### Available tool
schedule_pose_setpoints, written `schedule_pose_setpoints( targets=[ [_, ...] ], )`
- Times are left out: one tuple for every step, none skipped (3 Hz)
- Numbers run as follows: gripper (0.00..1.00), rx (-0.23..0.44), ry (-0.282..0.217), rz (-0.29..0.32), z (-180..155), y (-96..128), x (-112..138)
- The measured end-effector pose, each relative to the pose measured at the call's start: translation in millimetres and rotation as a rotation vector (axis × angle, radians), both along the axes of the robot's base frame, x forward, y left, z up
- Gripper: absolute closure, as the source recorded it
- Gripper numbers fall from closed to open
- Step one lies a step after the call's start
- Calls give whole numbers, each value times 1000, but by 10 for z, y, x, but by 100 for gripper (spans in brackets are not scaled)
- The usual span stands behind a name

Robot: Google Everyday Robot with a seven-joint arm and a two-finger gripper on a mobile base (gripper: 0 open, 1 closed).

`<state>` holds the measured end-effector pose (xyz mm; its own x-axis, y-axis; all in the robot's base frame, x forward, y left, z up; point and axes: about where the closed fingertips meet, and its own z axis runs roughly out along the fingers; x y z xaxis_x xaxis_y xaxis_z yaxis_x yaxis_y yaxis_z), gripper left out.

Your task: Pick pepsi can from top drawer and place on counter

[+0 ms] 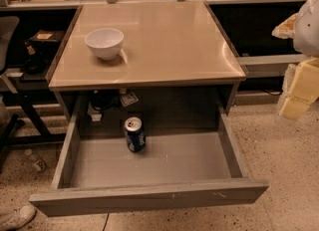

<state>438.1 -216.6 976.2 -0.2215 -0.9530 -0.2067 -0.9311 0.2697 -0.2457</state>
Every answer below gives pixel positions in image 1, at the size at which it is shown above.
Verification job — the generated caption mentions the black coiled cable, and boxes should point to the black coiled cable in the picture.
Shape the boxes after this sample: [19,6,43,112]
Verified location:
[89,90,121,112]

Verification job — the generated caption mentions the clear plastic water bottle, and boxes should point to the clear plastic water bottle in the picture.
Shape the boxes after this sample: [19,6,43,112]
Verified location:
[24,149,47,172]

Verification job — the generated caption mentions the grey cabinet with counter top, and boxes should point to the grey cabinet with counter top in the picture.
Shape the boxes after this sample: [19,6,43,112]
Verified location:
[45,0,249,116]

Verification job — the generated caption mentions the white sneaker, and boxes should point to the white sneaker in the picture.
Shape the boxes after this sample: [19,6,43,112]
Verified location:
[0,205,37,231]

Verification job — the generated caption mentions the white ceramic bowl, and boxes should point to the white ceramic bowl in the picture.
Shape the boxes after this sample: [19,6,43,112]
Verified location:
[85,28,124,60]

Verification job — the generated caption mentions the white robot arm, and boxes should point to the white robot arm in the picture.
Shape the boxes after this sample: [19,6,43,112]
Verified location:
[271,0,319,120]

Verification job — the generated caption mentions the white power adapter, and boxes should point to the white power adapter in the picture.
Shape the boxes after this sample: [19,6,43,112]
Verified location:
[87,104,103,122]

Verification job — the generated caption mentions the grey open drawer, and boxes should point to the grey open drawer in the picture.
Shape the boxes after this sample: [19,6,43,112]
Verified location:
[30,94,268,216]

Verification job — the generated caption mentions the blue pepsi can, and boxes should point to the blue pepsi can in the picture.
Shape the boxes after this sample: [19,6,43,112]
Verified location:
[124,116,146,152]

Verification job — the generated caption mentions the white paper tag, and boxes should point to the white paper tag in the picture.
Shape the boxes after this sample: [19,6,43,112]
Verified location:
[120,93,139,107]

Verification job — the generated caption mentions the black box with label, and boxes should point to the black box with label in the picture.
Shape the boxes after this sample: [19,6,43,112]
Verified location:
[29,30,65,43]

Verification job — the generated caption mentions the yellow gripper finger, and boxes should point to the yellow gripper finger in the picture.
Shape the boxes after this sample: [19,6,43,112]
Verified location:
[278,58,319,120]
[271,14,297,39]

